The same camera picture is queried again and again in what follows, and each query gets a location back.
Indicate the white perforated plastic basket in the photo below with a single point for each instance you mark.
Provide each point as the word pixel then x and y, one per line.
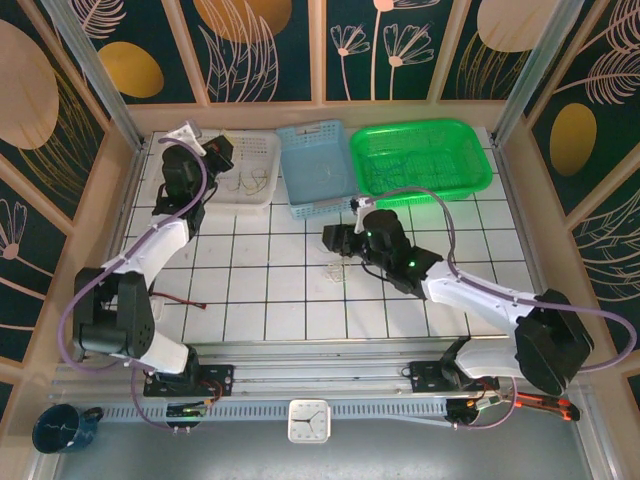
pixel 250 150

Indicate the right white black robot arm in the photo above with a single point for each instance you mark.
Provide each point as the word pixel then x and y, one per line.
pixel 475 300

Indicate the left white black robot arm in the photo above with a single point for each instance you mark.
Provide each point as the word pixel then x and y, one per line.
pixel 150 250

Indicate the light blue plastic basket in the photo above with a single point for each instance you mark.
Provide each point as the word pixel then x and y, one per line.
pixel 310 150

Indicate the green plastic basket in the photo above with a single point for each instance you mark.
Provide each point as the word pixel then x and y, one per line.
pixel 440 150

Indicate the white square analog clock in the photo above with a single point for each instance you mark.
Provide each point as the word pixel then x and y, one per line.
pixel 309 421

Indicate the orange black box cutter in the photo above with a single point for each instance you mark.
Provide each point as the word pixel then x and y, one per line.
pixel 545 401

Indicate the dark blue mug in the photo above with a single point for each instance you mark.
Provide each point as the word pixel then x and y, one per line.
pixel 55 430

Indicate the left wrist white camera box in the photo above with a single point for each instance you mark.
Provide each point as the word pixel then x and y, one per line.
pixel 182 135

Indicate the aluminium frame post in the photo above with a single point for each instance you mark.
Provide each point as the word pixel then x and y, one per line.
pixel 532 75
pixel 97 75

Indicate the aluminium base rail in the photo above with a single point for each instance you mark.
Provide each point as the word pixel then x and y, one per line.
pixel 320 372

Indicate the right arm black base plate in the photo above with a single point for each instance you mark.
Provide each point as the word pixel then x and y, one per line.
pixel 425 377

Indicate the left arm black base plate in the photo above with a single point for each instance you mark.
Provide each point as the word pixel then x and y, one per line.
pixel 220 377

